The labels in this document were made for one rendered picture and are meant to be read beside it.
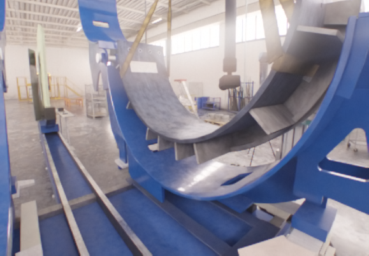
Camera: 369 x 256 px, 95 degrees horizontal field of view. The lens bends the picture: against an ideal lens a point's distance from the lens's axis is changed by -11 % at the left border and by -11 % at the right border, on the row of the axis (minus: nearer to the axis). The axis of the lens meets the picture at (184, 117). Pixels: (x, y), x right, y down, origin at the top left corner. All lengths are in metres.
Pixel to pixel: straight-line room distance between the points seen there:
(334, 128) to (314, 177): 0.34
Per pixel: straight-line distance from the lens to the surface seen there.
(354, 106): 1.30
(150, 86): 2.47
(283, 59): 1.00
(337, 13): 1.42
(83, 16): 4.18
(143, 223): 2.03
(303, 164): 1.42
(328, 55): 1.45
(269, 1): 1.24
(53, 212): 2.38
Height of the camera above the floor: 1.85
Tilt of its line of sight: 10 degrees down
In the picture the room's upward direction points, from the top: straight up
